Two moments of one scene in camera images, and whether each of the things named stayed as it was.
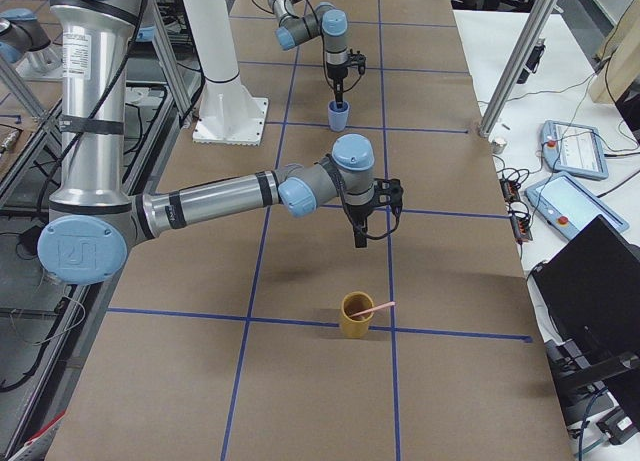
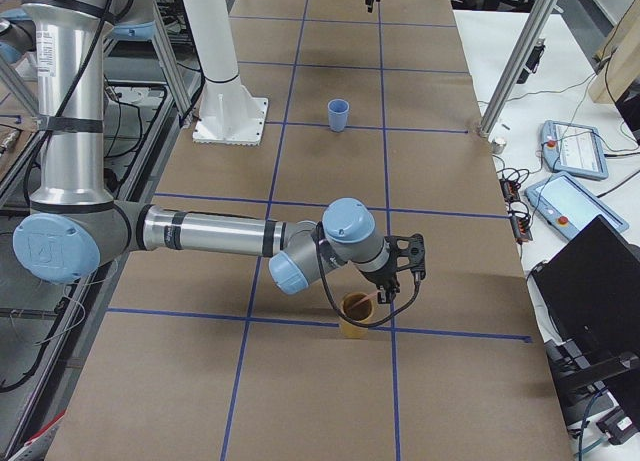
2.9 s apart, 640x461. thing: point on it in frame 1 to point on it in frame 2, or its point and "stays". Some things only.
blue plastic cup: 338,116 stays
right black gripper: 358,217 to 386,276
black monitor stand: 575,377 stays
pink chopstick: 373,310 to 366,297
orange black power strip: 521,222 stays
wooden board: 619,69 stays
